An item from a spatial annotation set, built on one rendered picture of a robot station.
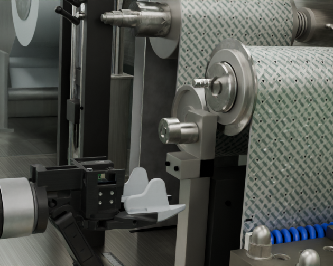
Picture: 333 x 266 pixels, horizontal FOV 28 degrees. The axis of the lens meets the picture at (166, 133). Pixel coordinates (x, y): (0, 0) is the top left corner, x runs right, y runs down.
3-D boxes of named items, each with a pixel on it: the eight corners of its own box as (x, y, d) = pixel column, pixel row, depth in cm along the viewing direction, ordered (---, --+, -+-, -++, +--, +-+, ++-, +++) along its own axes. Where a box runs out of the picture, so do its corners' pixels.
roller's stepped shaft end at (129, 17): (98, 26, 117) (99, 8, 117) (129, 27, 120) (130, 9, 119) (104, 27, 115) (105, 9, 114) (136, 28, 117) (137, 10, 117)
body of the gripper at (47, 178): (131, 169, 86) (39, 176, 80) (128, 232, 87) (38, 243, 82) (109, 155, 92) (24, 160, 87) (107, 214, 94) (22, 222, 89)
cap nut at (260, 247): (241, 252, 94) (243, 222, 93) (262, 248, 96) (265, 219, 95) (256, 262, 91) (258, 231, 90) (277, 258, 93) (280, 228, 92)
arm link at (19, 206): (3, 248, 80) (-11, 226, 87) (40, 244, 82) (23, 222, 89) (3, 189, 79) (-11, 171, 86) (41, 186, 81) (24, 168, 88)
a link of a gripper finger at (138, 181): (174, 166, 95) (119, 173, 90) (171, 206, 96) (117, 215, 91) (162, 161, 98) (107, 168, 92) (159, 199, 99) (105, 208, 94)
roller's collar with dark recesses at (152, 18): (125, 35, 122) (127, 0, 120) (155, 36, 124) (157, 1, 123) (139, 38, 116) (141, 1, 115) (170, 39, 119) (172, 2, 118)
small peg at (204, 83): (196, 86, 100) (192, 88, 101) (212, 86, 101) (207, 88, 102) (195, 77, 100) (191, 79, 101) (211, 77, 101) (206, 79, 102)
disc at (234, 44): (258, 132, 94) (206, 138, 107) (261, 132, 94) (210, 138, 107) (251, 28, 94) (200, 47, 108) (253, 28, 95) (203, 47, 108)
